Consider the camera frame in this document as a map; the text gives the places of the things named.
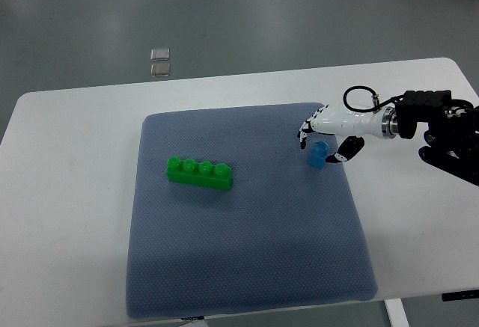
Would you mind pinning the black table control panel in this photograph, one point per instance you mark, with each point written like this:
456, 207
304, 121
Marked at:
460, 295

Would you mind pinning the blue-grey mat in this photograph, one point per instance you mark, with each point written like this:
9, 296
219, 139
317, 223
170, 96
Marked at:
285, 235

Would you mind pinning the blue toy block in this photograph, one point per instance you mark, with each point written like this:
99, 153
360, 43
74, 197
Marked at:
317, 158

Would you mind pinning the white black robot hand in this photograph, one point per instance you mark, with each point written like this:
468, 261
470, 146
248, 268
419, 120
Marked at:
353, 125

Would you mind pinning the upper floor metal plate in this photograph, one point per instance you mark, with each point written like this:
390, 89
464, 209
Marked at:
159, 54

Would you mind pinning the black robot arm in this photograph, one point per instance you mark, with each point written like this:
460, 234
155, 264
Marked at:
452, 134

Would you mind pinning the white table leg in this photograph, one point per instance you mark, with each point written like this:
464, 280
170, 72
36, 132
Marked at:
396, 313

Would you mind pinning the green toy block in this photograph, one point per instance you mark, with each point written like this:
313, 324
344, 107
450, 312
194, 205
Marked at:
204, 174

